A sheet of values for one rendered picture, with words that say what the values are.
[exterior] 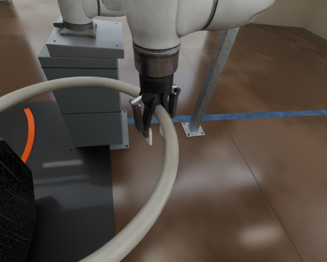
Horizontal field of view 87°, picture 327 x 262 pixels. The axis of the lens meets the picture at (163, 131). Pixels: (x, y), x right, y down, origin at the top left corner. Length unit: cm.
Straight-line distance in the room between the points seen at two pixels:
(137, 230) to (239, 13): 38
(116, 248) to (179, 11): 35
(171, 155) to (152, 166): 115
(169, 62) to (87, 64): 82
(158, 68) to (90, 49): 78
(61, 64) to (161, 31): 90
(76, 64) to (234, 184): 143
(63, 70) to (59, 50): 11
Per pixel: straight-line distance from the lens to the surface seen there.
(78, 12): 115
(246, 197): 160
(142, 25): 31
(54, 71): 118
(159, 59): 33
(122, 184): 141
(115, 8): 117
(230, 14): 37
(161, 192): 30
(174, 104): 46
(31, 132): 189
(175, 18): 31
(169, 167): 32
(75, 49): 110
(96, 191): 140
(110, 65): 111
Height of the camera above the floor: 128
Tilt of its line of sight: 47 degrees down
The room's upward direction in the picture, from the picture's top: 10 degrees clockwise
